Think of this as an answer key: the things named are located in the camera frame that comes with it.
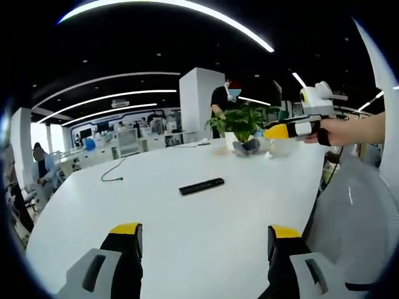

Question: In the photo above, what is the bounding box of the grey soft toy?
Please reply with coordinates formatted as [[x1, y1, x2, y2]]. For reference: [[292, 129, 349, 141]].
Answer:
[[233, 139, 261, 158]]

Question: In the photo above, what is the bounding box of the white background office chair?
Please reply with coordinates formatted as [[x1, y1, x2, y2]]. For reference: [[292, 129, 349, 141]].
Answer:
[[118, 129, 140, 157]]

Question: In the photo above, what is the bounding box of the black charging cable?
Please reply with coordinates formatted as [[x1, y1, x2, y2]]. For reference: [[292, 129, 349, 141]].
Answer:
[[101, 156, 127, 182]]

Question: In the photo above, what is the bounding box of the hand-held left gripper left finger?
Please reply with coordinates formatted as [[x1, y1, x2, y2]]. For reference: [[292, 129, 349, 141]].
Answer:
[[55, 222, 143, 299]]

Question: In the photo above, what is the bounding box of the black remote control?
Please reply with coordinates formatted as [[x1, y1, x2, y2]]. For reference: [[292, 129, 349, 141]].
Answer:
[[179, 178, 225, 196]]

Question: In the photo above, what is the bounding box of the person's white shirt sleeve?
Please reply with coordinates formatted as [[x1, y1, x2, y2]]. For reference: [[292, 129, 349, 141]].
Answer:
[[352, 17, 399, 169]]

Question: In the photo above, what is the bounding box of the green leafy plant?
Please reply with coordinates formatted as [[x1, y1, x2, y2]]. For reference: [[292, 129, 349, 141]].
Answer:
[[204, 102, 281, 147]]

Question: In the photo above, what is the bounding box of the person's right hand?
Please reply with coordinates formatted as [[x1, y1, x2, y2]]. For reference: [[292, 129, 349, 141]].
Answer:
[[304, 118, 344, 146]]

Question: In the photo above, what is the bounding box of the long ceiling light strip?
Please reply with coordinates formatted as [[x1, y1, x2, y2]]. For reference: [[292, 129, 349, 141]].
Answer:
[[57, 0, 275, 53]]

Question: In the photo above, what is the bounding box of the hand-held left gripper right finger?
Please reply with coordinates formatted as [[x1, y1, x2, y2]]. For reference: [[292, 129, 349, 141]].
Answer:
[[267, 224, 347, 299]]

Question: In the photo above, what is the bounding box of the grey mesh office chair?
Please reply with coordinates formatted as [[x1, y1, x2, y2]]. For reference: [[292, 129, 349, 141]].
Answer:
[[307, 161, 399, 299]]

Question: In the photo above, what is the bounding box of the white plant pot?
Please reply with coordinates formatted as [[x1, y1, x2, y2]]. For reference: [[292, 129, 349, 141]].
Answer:
[[224, 131, 239, 151]]

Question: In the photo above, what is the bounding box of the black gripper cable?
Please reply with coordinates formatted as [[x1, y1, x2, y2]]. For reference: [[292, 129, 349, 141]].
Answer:
[[320, 145, 345, 194], [344, 273, 388, 291]]

